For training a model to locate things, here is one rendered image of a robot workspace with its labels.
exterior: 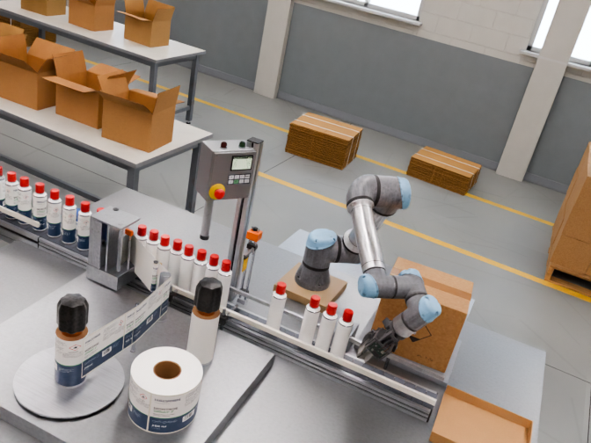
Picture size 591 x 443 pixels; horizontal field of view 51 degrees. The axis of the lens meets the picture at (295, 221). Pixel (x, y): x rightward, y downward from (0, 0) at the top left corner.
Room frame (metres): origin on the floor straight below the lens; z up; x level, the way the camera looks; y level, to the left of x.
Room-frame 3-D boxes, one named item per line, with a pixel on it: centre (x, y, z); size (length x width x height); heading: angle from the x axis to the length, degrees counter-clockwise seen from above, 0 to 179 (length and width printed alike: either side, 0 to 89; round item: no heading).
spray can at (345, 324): (1.74, -0.24, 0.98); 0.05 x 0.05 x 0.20
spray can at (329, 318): (1.76, -0.18, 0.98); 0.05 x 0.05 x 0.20
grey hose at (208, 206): (2.03, 0.32, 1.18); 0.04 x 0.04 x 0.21
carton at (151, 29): (6.03, 1.82, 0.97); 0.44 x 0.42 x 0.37; 156
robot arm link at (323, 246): (2.23, -0.13, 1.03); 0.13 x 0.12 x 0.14; 108
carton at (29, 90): (3.84, 1.86, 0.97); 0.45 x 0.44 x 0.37; 162
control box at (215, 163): (2.00, 0.28, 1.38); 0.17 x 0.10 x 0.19; 127
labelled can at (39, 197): (2.15, 1.02, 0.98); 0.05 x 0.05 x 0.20
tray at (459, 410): (1.57, -0.75, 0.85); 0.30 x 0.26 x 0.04; 72
